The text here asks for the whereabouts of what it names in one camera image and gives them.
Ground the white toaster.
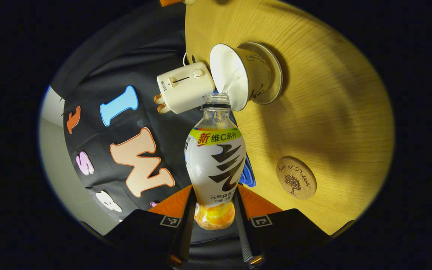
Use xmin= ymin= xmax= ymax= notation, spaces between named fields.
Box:
xmin=156 ymin=62 xmax=215 ymax=114

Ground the cream saucer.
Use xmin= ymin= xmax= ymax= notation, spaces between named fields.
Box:
xmin=237 ymin=42 xmax=283 ymax=105

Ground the cream teacup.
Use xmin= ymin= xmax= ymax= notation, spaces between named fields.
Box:
xmin=209 ymin=43 xmax=273 ymax=112

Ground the round cork coaster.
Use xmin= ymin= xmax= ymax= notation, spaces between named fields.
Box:
xmin=276 ymin=156 xmax=317 ymax=200

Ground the blue towel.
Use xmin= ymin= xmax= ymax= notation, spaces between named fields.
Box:
xmin=229 ymin=109 xmax=257 ymax=187

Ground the clear water bottle white label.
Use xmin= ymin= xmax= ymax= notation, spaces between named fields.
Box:
xmin=184 ymin=93 xmax=246 ymax=231

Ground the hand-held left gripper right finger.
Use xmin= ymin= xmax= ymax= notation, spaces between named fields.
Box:
xmin=235 ymin=184 xmax=331 ymax=269

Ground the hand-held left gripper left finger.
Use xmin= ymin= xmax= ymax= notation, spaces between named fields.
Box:
xmin=103 ymin=184 xmax=198 ymax=269

